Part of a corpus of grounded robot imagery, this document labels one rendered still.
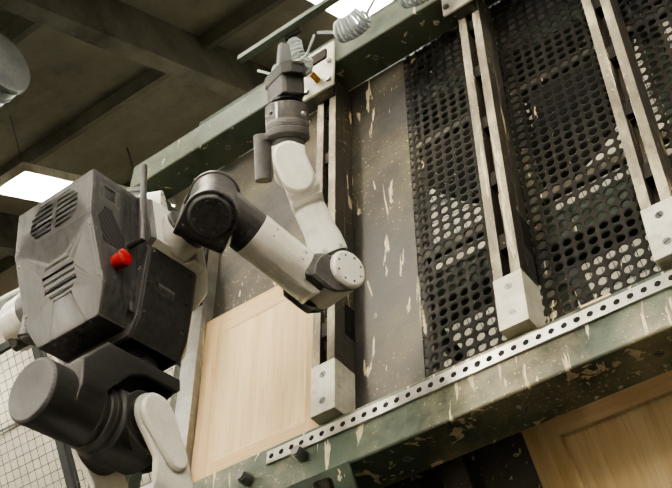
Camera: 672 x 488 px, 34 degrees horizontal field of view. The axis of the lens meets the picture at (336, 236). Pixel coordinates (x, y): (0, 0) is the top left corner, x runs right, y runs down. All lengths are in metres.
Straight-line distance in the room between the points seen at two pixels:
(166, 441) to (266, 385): 0.59
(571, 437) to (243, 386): 0.75
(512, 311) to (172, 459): 0.66
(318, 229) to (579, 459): 0.66
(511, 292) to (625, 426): 0.33
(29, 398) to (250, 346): 0.84
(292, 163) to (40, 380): 0.67
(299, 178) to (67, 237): 0.46
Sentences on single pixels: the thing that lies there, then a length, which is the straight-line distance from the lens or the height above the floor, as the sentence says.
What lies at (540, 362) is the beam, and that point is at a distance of 1.98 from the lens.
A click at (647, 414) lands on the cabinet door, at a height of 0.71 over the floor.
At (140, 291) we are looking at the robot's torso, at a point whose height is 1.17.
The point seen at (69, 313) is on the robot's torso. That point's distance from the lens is 1.98.
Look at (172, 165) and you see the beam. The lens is 3.22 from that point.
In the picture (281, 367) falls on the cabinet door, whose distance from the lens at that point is 2.46.
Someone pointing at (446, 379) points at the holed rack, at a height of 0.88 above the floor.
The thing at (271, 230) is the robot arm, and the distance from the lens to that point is 2.06.
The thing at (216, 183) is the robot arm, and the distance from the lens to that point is 2.04.
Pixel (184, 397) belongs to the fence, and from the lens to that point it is 2.61.
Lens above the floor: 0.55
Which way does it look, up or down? 18 degrees up
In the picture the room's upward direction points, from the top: 20 degrees counter-clockwise
